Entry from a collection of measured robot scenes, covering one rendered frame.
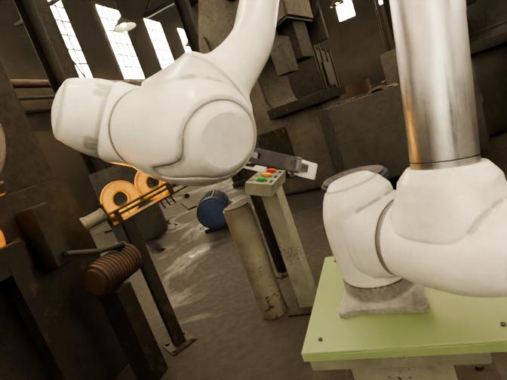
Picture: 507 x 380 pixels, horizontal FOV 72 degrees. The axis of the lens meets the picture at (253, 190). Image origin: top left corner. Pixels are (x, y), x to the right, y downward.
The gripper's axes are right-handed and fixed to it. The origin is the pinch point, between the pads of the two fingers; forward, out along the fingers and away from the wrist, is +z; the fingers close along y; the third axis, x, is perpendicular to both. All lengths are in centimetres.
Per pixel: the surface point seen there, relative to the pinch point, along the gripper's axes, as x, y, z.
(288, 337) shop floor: 60, 37, 57
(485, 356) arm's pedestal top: 25.7, -33.7, 21.5
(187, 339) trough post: 78, 80, 41
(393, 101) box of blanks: -73, 80, 175
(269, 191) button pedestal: 5, 47, 42
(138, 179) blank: 11, 95, 11
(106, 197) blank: 20, 95, -1
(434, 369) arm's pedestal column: 33.8, -24.8, 26.8
